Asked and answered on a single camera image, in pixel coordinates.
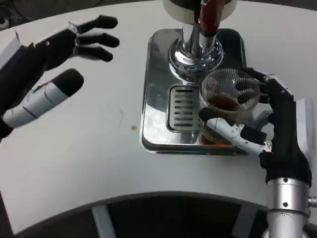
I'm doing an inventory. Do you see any red tap handle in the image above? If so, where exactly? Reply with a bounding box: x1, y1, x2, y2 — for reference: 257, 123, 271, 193
199, 0, 227, 33

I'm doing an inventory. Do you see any grey table leg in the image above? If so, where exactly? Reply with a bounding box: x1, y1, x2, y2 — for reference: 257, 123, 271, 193
91, 205, 117, 238
231, 205, 259, 238

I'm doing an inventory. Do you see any slotted steel tray grid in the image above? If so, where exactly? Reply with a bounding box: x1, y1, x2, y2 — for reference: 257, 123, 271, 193
166, 84, 203, 132

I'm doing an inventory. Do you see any clear ribbed glass cup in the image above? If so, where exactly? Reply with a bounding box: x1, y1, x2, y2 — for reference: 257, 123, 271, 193
199, 68, 261, 146

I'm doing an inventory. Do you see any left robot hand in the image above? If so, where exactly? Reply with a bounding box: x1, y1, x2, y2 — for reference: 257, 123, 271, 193
0, 14, 121, 139

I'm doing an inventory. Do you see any grey arm cable connector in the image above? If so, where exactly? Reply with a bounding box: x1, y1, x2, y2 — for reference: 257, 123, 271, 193
308, 195, 317, 218

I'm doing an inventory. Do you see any black drink dispenser chrome stand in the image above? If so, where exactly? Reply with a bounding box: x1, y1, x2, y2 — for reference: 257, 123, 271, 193
162, 0, 237, 83

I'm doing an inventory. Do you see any steel drip tray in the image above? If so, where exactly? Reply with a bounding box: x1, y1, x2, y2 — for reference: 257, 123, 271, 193
141, 28, 251, 156

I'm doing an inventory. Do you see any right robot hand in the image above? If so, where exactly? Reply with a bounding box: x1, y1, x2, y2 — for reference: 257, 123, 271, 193
199, 67, 315, 186

